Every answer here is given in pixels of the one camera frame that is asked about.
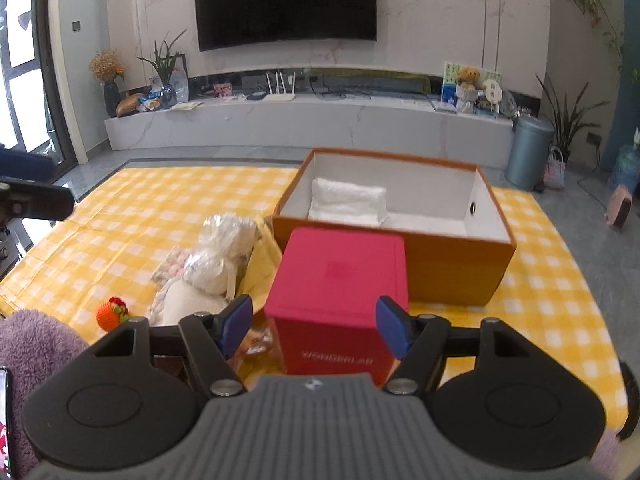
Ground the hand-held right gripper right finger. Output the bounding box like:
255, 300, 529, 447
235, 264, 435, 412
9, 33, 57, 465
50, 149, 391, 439
375, 295, 541, 396

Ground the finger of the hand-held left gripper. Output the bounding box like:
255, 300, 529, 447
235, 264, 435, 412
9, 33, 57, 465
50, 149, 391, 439
0, 177, 75, 221

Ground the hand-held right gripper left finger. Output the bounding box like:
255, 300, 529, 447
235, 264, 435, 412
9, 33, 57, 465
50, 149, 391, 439
92, 294, 255, 397

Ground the gold snack packet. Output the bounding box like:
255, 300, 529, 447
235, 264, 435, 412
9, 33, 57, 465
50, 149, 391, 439
232, 305, 281, 371

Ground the pink and white crochet piece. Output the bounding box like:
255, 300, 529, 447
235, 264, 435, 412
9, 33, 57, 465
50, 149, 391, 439
147, 245, 231, 326

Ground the white storage bin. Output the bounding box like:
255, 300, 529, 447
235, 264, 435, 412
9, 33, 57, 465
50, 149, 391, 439
271, 147, 517, 307

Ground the orange crochet fruit toy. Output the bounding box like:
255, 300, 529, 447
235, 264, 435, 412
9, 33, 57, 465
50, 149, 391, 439
96, 296, 132, 333

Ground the dark blue seat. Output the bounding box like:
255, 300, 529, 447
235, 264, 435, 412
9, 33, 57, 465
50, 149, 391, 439
0, 147, 56, 182

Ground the red cardboard box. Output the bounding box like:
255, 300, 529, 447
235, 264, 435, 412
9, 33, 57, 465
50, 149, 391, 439
264, 227, 411, 391

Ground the yellow checked tablecloth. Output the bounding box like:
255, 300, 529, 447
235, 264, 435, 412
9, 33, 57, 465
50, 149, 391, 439
0, 162, 628, 431

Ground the purple fluffy blanket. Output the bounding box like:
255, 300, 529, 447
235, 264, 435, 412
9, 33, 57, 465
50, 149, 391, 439
0, 309, 91, 480

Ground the black framed glass door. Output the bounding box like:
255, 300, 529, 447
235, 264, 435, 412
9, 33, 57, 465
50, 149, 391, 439
0, 0, 76, 166

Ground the dark vase with dried flowers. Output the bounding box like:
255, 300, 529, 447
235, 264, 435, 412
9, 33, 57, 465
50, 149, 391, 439
89, 50, 126, 118

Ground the gold gourd ornament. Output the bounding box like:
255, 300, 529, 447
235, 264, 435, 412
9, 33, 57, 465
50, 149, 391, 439
116, 92, 147, 117

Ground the white folded towel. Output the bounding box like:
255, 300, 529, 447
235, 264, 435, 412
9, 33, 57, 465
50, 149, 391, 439
307, 177, 388, 226

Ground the snack bags pile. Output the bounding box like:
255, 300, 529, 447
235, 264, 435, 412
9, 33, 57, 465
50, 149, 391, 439
137, 87, 167, 111

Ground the smartphone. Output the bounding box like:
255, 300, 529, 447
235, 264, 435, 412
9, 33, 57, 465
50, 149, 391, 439
0, 366, 15, 478

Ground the green plant in glass vase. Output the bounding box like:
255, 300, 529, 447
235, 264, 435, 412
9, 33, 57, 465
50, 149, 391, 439
136, 30, 188, 106

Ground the white marble tv bench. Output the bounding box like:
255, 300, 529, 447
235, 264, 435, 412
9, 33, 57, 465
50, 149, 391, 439
104, 92, 516, 171

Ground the grey metal trash can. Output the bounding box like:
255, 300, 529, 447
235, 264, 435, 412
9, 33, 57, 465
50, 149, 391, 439
505, 116, 556, 192

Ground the pink woven bag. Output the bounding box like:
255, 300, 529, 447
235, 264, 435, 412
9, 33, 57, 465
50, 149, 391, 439
544, 147, 566, 190

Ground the white router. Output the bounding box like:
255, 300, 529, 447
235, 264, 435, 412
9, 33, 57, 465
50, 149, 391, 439
262, 72, 297, 102

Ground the green printed card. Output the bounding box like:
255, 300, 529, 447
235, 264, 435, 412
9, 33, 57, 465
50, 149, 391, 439
442, 61, 463, 106

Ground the white round ornament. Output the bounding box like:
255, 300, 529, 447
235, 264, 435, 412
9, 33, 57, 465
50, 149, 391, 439
480, 71, 502, 111

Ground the pink space heater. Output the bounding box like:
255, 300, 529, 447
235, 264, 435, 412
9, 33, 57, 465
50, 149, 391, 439
604, 185, 635, 231

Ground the brown teddy bear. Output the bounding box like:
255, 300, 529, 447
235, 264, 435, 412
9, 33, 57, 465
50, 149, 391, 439
454, 66, 482, 92

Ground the snake plant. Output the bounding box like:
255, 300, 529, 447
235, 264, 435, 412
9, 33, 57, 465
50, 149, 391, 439
535, 72, 601, 161

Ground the blue water jug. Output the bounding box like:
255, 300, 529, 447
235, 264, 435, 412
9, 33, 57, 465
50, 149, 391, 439
607, 130, 640, 196

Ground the hanging vine plant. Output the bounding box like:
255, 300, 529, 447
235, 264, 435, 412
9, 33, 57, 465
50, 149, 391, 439
560, 0, 626, 71

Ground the black wall television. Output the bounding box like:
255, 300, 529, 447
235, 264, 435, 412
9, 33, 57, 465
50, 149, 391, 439
192, 0, 378, 52

